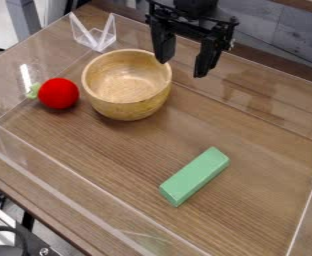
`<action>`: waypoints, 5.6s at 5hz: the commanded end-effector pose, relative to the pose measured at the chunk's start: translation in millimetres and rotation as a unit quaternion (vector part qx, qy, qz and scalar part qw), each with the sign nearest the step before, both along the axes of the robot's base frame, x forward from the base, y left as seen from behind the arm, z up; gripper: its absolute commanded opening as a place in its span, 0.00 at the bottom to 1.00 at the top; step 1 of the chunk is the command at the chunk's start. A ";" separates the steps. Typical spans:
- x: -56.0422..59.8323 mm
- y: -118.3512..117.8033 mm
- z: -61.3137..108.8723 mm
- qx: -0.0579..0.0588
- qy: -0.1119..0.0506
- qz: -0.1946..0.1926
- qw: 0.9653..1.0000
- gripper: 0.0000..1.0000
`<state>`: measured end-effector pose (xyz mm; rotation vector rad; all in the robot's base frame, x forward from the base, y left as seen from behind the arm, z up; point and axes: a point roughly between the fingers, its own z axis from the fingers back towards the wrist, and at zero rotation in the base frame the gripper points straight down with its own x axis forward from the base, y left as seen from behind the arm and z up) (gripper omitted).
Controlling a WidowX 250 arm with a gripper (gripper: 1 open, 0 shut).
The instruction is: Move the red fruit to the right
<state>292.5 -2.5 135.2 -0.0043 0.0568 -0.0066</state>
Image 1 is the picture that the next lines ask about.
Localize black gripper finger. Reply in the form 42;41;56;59
194;36;222;78
151;23;176;64

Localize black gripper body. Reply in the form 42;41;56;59
147;0;239;51

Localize red plush fruit green leaf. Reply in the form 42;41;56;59
27;78;80;109

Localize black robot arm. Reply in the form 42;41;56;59
146;0;239;78

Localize wooden bowl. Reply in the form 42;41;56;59
82;49;172;121

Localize clear acrylic tray walls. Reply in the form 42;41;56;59
0;19;312;256

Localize green rectangular block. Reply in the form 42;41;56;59
159;147;231;207

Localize black metal table leg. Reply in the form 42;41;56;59
22;212;35;231

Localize clear acrylic corner bracket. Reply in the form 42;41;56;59
70;12;118;52

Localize grey post top left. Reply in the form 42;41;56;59
5;0;42;41

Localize black cable bottom left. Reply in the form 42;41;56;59
0;225;31;256

